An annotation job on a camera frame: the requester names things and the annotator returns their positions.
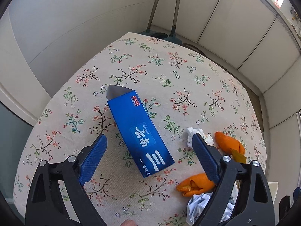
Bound long blue toothpaste box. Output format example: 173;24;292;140
106;85;174;178

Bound long orange peel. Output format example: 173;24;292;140
214;132;245;155

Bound white plastic trash bin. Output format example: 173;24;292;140
268;182;279;204

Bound white kitchen cabinets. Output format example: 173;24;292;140
150;0;301;193

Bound small curled orange peel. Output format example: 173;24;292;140
176;173;216;197

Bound yellow snack wrapper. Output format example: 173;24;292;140
231;150;246;164

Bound crumpled white tissue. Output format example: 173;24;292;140
185;126;215;149

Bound crumpled white paper ball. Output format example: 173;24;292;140
186;191;236;226

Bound floral tablecloth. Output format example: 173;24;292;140
13;33;267;225

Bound teal mop base right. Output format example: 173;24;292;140
164;0;182;45

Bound teal mop base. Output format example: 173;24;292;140
138;0;166;38
164;0;182;45

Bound teal mop base left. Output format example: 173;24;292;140
138;0;166;38

